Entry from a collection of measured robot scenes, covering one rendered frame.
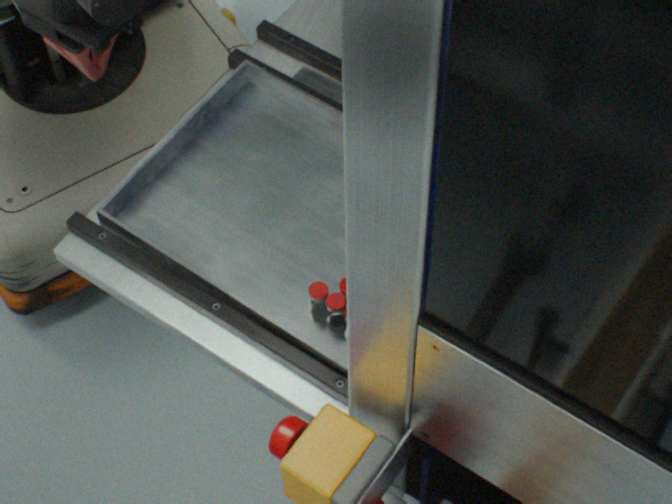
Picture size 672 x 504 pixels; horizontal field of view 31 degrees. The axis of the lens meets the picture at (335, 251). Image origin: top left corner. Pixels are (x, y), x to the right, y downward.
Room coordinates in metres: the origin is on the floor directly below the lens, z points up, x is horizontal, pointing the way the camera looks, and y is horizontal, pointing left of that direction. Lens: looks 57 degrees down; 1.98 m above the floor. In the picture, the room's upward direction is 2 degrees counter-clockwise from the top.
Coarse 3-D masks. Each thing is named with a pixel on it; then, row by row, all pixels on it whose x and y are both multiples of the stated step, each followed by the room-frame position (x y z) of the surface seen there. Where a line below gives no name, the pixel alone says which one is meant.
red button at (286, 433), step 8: (288, 416) 0.46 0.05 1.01; (296, 416) 0.46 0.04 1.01; (280, 424) 0.45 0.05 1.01; (288, 424) 0.45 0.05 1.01; (296, 424) 0.45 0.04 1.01; (304, 424) 0.45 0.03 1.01; (272, 432) 0.44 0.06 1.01; (280, 432) 0.44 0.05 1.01; (288, 432) 0.44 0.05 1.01; (296, 432) 0.44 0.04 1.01; (272, 440) 0.44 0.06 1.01; (280, 440) 0.43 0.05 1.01; (288, 440) 0.43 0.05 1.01; (296, 440) 0.44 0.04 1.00; (272, 448) 0.43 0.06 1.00; (280, 448) 0.43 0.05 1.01; (288, 448) 0.43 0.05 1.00; (280, 456) 0.43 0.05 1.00
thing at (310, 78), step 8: (304, 72) 0.96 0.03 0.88; (312, 72) 0.96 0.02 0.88; (304, 80) 0.95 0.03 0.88; (312, 80) 0.95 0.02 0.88; (320, 80) 0.95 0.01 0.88; (328, 80) 0.95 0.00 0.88; (320, 88) 0.94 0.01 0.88; (328, 88) 0.94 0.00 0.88; (336, 88) 0.94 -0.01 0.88; (328, 96) 0.93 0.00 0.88; (336, 96) 0.92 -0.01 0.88
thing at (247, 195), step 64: (192, 128) 0.87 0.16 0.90; (256, 128) 0.88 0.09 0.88; (320, 128) 0.88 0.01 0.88; (128, 192) 0.78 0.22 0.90; (192, 192) 0.79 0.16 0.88; (256, 192) 0.79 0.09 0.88; (320, 192) 0.79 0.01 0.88; (192, 256) 0.71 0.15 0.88; (256, 256) 0.71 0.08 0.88; (320, 256) 0.70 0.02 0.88; (256, 320) 0.62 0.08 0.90
